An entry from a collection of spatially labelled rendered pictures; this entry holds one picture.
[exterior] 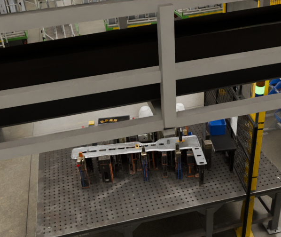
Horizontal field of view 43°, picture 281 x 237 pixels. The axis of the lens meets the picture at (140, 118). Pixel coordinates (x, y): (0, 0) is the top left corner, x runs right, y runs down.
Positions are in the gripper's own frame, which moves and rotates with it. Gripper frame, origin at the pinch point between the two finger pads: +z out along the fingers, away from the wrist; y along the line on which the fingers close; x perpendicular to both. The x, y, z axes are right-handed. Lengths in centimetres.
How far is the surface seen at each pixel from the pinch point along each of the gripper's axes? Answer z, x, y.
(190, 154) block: 7.9, 7.1, 19.6
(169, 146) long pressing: 5.6, -13.0, 6.4
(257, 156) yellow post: -6, 64, 53
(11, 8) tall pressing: 39, -402, -897
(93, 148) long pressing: 5, -94, -5
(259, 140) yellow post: -25, 64, 53
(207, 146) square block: 2.8, 25.5, 16.7
